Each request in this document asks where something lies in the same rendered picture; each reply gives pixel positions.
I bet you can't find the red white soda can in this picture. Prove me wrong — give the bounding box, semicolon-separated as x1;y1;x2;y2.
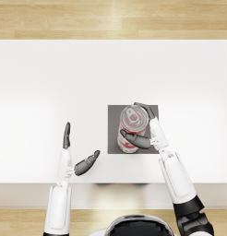
116;132;141;154
119;104;149;138

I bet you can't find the dark grey square mat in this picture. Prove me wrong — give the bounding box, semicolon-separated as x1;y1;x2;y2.
107;104;160;155

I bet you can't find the dark round robot body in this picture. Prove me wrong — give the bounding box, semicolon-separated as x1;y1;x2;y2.
87;214;178;236

